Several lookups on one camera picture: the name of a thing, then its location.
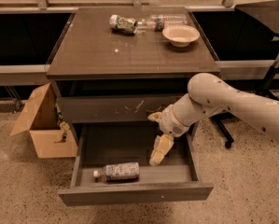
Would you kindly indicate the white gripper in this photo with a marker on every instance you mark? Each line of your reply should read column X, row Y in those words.
column 169, row 120

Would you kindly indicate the blue label plastic bottle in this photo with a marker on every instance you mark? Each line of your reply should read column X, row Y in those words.
column 127, row 171

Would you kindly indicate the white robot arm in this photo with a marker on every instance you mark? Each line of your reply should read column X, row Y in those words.
column 208, row 95

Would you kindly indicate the closed grey upper drawer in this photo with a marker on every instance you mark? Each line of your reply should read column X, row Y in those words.
column 123, row 108

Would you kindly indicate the grey drawer cabinet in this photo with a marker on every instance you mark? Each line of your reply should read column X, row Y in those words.
column 94, row 60

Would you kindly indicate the clear plastic water bottle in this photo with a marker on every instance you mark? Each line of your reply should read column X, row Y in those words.
column 157, row 22

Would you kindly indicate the items in cardboard box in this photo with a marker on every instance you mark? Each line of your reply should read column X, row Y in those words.
column 60, row 122

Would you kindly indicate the white paper bowl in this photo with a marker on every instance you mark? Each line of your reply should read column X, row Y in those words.
column 181, row 35

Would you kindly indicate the green crushed can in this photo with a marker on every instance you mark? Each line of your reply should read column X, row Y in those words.
column 123, row 24

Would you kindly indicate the open cardboard box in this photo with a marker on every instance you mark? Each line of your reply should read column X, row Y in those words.
column 39, row 118

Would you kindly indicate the black stand with legs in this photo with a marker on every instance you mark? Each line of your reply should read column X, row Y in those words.
column 249, row 32

